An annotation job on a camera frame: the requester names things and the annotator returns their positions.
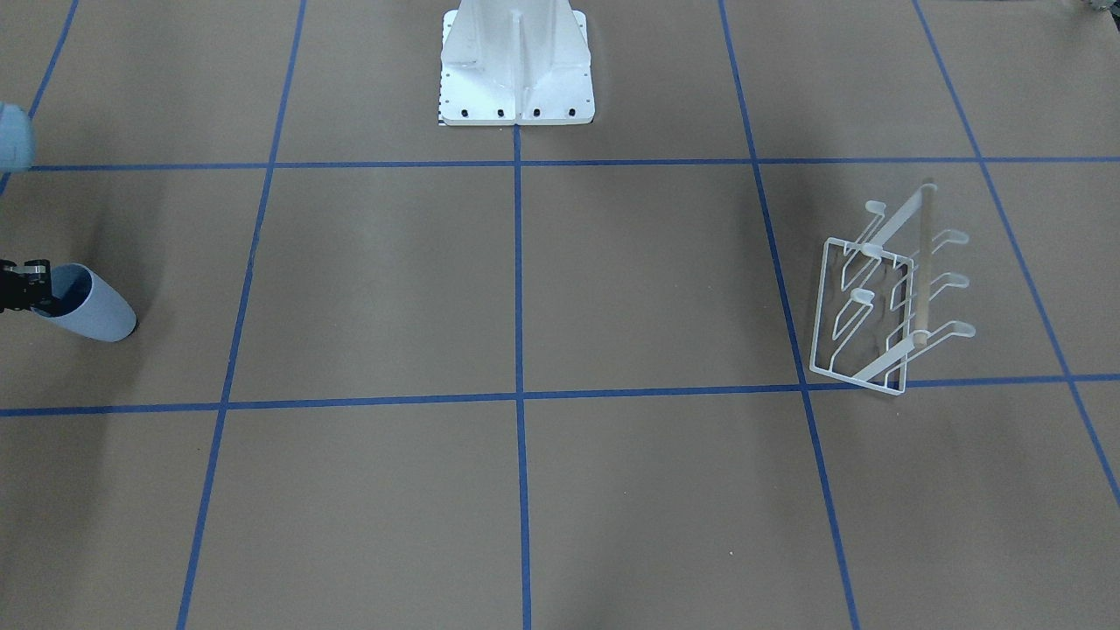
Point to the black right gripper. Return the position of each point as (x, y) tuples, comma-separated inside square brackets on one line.
[(17, 287)]

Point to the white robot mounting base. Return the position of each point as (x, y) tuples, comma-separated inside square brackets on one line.
[(515, 63)]

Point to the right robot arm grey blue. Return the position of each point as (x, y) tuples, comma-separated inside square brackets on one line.
[(17, 145)]

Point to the white wire cup holder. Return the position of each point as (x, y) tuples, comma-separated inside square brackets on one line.
[(876, 295)]

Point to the light blue plastic cup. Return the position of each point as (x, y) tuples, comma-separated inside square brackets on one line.
[(90, 307)]

